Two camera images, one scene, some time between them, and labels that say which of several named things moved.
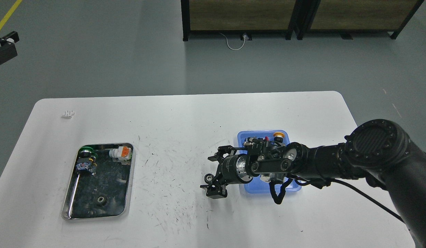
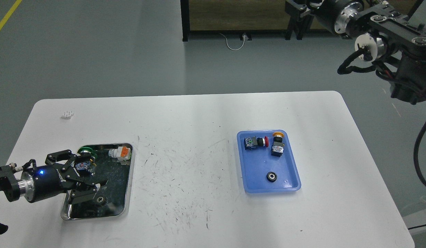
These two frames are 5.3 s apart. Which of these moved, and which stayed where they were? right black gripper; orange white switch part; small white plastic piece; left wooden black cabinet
Moved: right black gripper
Stayed: small white plastic piece; orange white switch part; left wooden black cabinet
